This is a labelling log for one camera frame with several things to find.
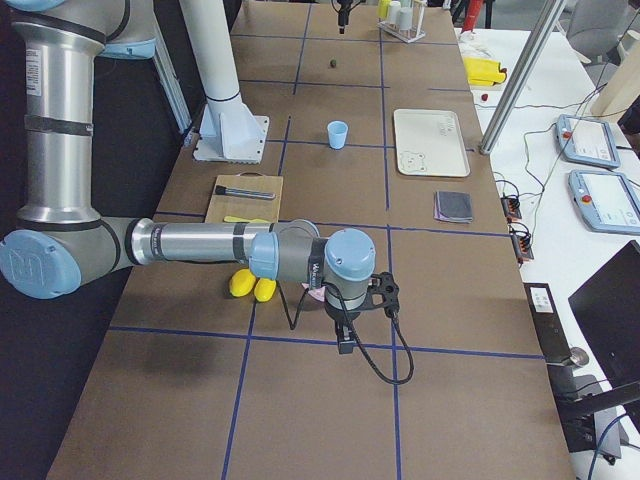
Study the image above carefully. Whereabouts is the lower teach pendant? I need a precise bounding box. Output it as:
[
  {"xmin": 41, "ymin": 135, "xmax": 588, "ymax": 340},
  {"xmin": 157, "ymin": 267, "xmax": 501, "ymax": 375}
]
[{"xmin": 568, "ymin": 170, "xmax": 639, "ymax": 235}]

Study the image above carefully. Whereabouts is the yellow plastic knife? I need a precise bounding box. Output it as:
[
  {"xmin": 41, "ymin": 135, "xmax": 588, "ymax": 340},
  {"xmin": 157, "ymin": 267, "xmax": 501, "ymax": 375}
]
[{"xmin": 223, "ymin": 215, "xmax": 271, "ymax": 224}]

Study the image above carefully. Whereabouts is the yellow lemon lower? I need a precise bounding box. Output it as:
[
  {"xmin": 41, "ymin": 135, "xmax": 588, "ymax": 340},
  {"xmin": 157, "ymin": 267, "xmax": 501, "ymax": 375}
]
[{"xmin": 253, "ymin": 278, "xmax": 277, "ymax": 303}]

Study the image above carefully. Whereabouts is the yellow upturned cup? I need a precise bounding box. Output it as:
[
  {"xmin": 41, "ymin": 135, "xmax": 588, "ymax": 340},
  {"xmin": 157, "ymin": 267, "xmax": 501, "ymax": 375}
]
[{"xmin": 377, "ymin": 0, "xmax": 391, "ymax": 21}]

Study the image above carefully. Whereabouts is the black label box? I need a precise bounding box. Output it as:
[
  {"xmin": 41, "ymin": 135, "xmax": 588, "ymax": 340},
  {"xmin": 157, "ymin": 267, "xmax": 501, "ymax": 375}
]
[{"xmin": 524, "ymin": 283, "xmax": 571, "ymax": 365}]

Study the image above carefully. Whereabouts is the cream bear serving tray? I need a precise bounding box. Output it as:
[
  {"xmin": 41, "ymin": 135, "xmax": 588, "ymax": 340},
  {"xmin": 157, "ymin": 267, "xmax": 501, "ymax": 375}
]
[{"xmin": 393, "ymin": 109, "xmax": 470, "ymax": 178}]

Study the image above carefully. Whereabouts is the yellow cloth on desk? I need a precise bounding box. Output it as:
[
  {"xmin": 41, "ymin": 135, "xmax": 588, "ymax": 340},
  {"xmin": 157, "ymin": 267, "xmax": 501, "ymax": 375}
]
[{"xmin": 463, "ymin": 57, "xmax": 507, "ymax": 86}]

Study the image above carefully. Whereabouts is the teach pendant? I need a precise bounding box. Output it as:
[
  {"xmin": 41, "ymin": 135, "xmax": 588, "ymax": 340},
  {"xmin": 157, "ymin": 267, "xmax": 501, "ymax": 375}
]
[
  {"xmin": 556, "ymin": 114, "xmax": 621, "ymax": 169},
  {"xmin": 568, "ymin": 170, "xmax": 639, "ymax": 235}
]

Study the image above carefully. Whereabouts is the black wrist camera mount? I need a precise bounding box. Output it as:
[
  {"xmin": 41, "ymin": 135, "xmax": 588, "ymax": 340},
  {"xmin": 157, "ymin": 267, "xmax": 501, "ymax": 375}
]
[{"xmin": 356, "ymin": 272, "xmax": 400, "ymax": 320}]

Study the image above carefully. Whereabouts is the black monitor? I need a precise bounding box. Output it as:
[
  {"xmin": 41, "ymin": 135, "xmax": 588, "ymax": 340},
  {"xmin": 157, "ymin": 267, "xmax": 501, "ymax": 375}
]
[{"xmin": 569, "ymin": 240, "xmax": 640, "ymax": 386}]

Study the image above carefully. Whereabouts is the yellow lemon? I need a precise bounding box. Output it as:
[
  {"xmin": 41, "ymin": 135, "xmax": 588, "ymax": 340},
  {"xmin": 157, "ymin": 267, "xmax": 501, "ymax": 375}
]
[
  {"xmin": 228, "ymin": 268, "xmax": 257, "ymax": 298},
  {"xmin": 253, "ymin": 278, "xmax": 277, "ymax": 303}
]

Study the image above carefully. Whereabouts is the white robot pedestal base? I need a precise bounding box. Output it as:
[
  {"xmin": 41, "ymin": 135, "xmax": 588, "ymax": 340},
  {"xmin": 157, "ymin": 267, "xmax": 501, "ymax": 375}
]
[{"xmin": 178, "ymin": 0, "xmax": 270, "ymax": 165}]

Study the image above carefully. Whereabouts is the light blue plastic cup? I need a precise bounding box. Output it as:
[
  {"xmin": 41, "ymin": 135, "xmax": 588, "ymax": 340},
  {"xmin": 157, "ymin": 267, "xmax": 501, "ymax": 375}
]
[{"xmin": 327, "ymin": 120, "xmax": 349, "ymax": 150}]

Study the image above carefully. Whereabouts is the pale blue upturned cup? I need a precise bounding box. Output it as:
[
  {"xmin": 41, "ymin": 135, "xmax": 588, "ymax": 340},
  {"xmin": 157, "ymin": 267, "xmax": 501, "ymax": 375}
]
[{"xmin": 395, "ymin": 7, "xmax": 413, "ymax": 31}]

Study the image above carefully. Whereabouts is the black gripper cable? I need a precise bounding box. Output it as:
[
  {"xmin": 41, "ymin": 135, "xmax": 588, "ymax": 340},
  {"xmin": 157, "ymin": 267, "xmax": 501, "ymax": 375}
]
[{"xmin": 277, "ymin": 284, "xmax": 415, "ymax": 385}]

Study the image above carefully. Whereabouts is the aluminium frame post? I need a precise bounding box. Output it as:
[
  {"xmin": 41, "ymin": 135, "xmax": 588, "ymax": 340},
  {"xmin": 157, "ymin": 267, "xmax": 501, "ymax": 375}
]
[{"xmin": 479, "ymin": 0, "xmax": 565, "ymax": 155}]

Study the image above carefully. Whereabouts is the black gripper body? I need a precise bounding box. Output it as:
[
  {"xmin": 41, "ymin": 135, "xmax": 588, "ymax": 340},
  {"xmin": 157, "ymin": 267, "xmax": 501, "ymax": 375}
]
[{"xmin": 324, "ymin": 302, "xmax": 360, "ymax": 329}]

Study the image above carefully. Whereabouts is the upper teach pendant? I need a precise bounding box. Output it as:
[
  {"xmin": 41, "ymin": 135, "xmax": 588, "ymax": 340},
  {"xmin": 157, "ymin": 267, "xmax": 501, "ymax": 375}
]
[{"xmin": 556, "ymin": 114, "xmax": 621, "ymax": 169}]

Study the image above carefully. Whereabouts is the clear cup rack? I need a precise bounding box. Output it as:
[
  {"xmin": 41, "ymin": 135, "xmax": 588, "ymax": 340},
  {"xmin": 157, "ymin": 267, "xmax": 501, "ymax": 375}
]
[{"xmin": 377, "ymin": 0, "xmax": 427, "ymax": 44}]

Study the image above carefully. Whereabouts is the pink bowl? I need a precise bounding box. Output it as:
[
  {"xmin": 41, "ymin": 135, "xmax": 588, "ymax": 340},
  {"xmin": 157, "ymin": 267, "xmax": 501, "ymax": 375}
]
[{"xmin": 301, "ymin": 283, "xmax": 325, "ymax": 302}]

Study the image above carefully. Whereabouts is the wooden cutting board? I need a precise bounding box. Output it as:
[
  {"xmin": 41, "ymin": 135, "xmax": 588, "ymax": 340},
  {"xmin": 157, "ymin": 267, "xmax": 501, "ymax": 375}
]
[{"xmin": 205, "ymin": 174, "xmax": 283, "ymax": 223}]

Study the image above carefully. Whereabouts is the grey folded cloth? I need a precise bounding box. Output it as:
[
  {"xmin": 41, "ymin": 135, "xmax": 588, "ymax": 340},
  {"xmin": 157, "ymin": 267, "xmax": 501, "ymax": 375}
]
[{"xmin": 434, "ymin": 191, "xmax": 473, "ymax": 223}]

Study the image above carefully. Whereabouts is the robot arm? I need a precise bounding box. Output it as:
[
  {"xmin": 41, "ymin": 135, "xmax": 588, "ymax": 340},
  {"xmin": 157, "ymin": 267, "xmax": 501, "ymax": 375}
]
[{"xmin": 1, "ymin": 1, "xmax": 379, "ymax": 353}]

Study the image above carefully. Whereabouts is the steel muddler black tip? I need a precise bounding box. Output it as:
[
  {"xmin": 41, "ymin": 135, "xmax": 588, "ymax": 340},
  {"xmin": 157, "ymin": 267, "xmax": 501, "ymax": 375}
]
[{"xmin": 214, "ymin": 185, "xmax": 276, "ymax": 201}]

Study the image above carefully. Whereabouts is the yellow lemon upper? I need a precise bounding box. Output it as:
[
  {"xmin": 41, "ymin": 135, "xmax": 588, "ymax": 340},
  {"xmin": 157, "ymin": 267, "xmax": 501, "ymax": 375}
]
[{"xmin": 228, "ymin": 268, "xmax": 257, "ymax": 298}]

